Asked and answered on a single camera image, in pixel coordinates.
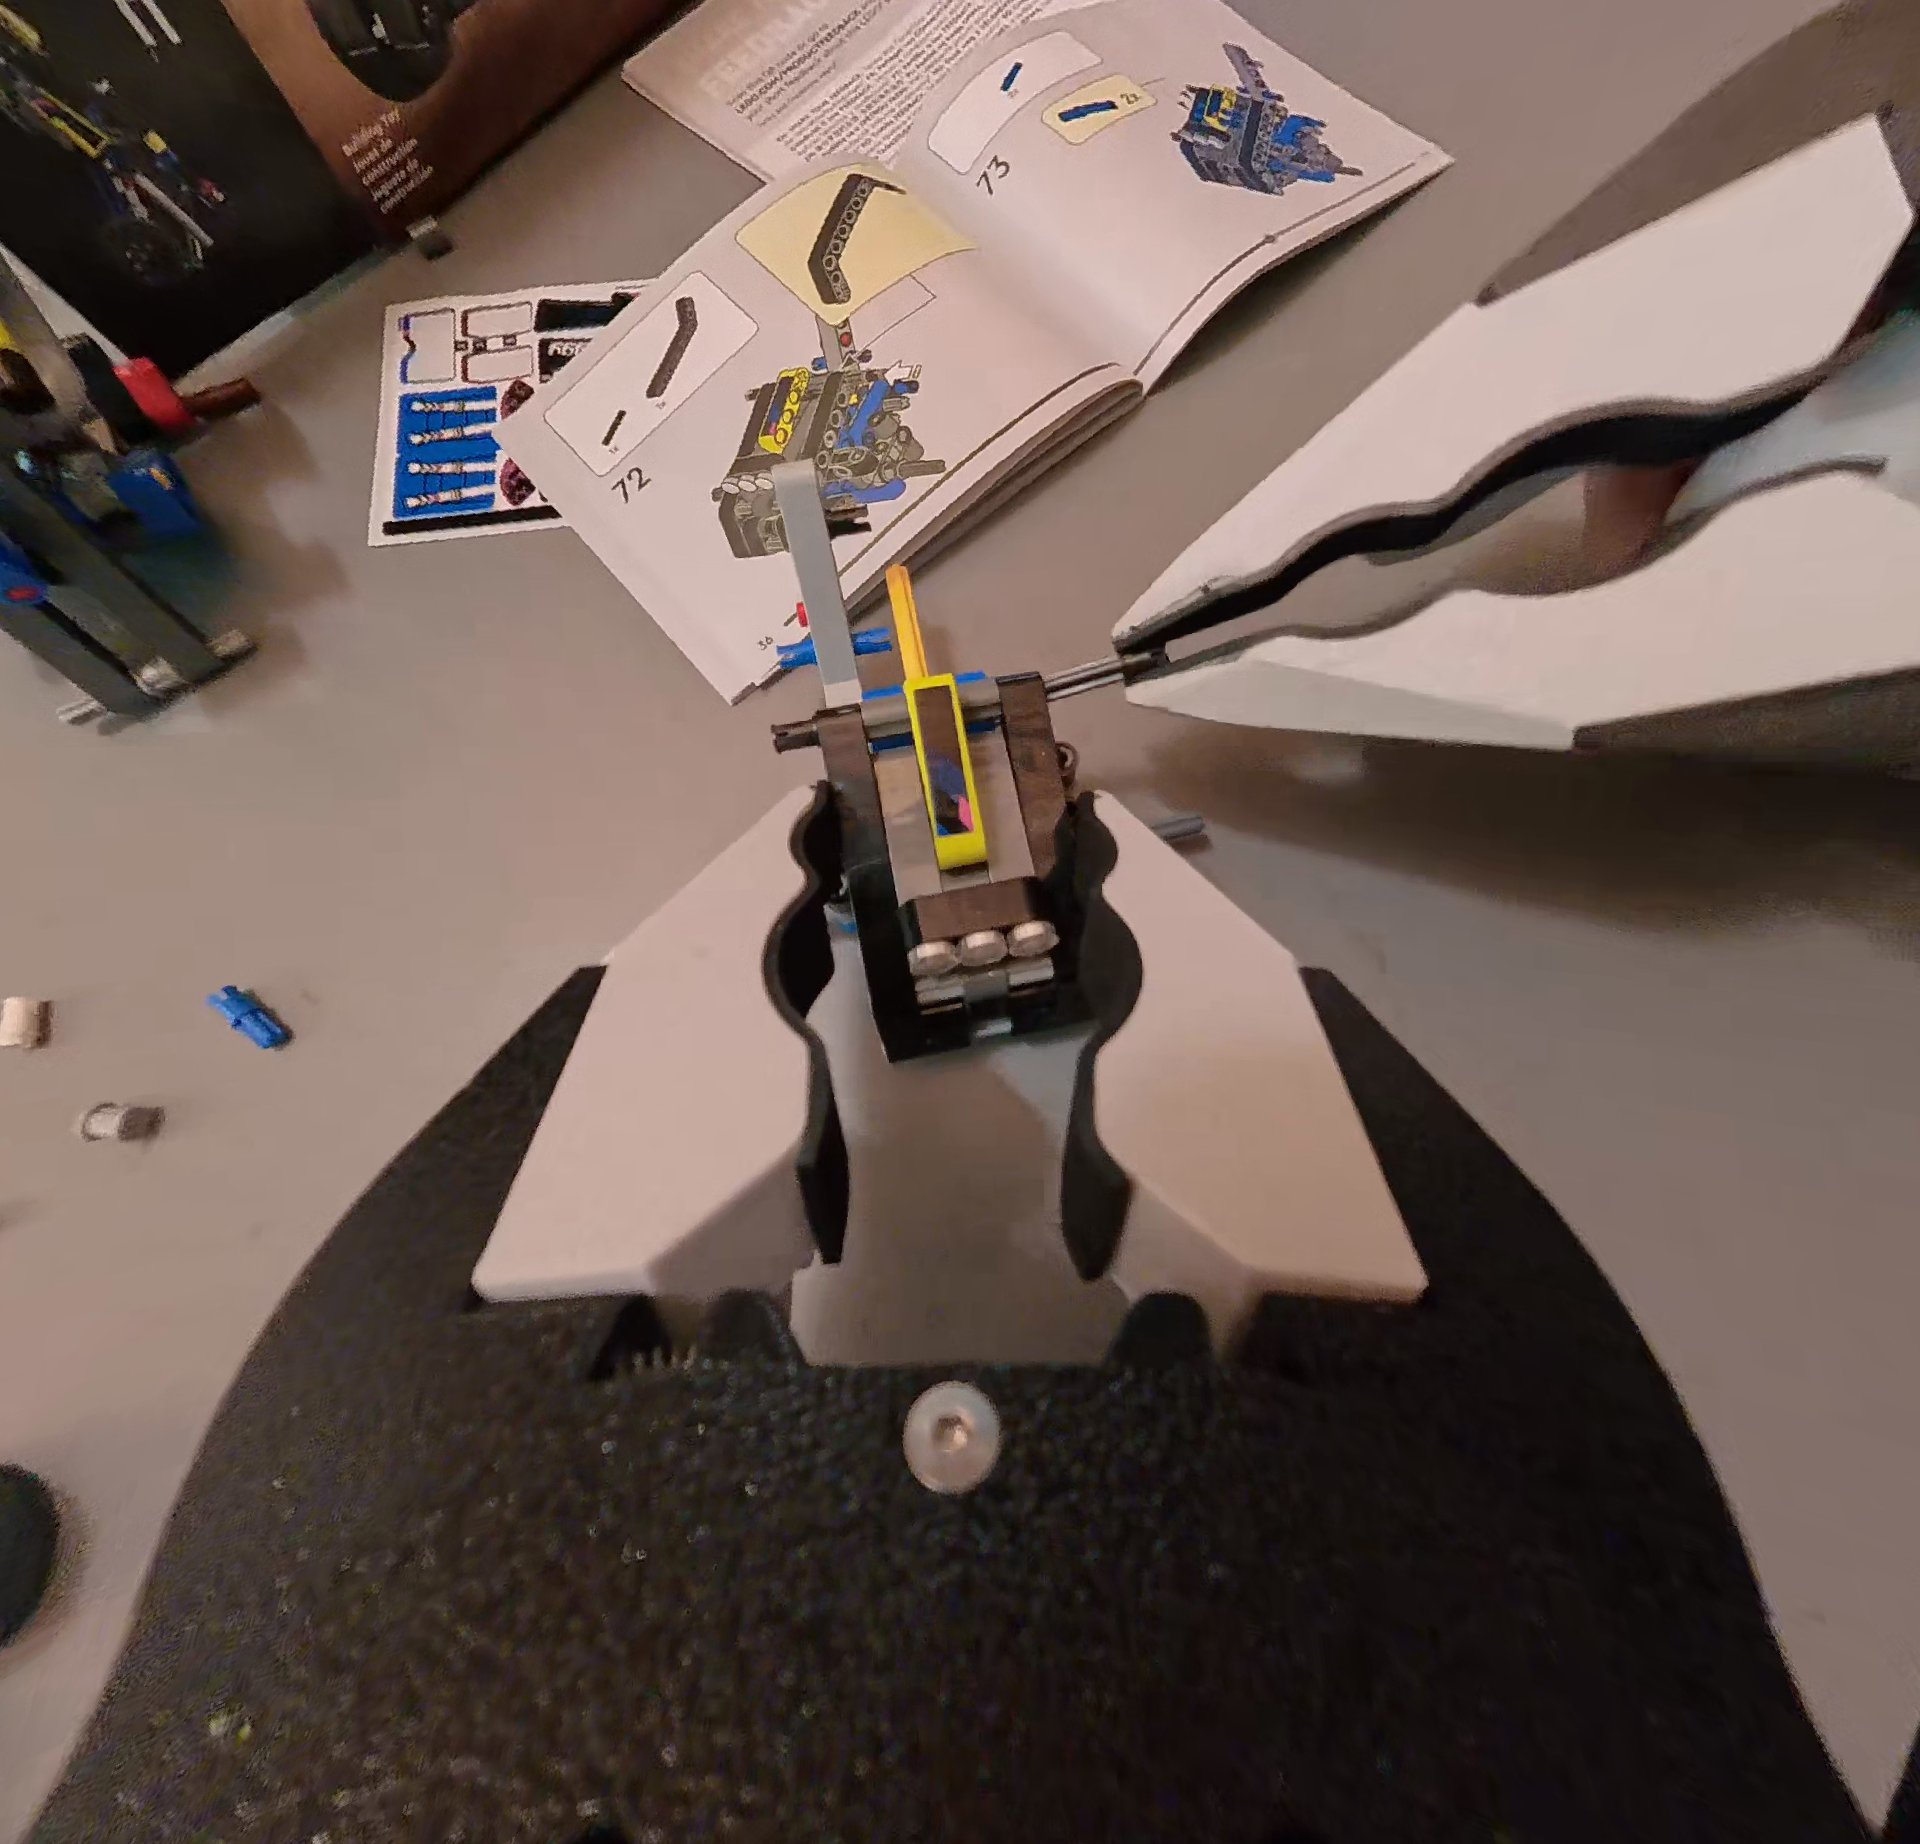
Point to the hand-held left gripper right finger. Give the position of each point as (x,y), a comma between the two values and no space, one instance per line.
(1245,1124)

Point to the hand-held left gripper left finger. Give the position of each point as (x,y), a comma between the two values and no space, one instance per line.
(661,1124)

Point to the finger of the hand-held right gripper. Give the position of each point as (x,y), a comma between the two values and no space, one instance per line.
(1621,298)
(1650,629)

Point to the small black yellow toy brick model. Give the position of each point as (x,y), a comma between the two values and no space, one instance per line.
(960,885)

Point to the dark toy set box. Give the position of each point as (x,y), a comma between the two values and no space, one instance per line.
(224,105)

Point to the blue toy connector pin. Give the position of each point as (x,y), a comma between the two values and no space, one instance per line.
(249,1016)

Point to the grey toy connector piece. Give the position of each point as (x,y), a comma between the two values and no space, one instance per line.
(123,1122)

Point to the open instruction booklet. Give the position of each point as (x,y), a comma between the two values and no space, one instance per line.
(1035,269)

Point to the white toy connector piece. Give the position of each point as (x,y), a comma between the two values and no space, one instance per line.
(22,1022)

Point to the blue sticker sheet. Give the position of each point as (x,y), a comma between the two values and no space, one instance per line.
(442,443)

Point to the round black object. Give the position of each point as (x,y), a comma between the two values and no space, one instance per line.
(21,1553)

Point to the large dark blue toy brick model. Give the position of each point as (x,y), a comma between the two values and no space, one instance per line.
(91,554)

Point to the brown toy axle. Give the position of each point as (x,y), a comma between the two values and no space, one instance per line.
(224,399)

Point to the white printed leaflet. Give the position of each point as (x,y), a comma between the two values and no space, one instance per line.
(781,58)

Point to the small grey toy clip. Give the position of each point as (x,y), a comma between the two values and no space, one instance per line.
(429,239)

